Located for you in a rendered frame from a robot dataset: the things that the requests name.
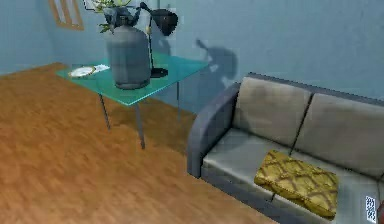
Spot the teal glass table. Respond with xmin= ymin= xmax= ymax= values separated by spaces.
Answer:
xmin=55 ymin=51 xmax=211 ymax=150

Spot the green plant in grey vase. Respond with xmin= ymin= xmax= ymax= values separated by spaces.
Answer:
xmin=87 ymin=0 xmax=153 ymax=91

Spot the grey sofa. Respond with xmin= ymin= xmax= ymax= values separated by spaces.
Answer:
xmin=186 ymin=72 xmax=384 ymax=224

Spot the black desk lamp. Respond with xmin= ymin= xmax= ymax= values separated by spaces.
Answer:
xmin=137 ymin=1 xmax=179 ymax=80

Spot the white paper napkin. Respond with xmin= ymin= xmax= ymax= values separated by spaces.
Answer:
xmin=92 ymin=63 xmax=111 ymax=75

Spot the white plate with gold rim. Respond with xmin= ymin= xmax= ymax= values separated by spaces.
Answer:
xmin=67 ymin=65 xmax=97 ymax=79

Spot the yellow patterned cushion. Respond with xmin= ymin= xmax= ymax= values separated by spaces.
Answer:
xmin=253 ymin=148 xmax=340 ymax=221

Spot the wooden framed wall picture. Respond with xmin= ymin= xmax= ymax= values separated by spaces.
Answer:
xmin=47 ymin=0 xmax=85 ymax=32

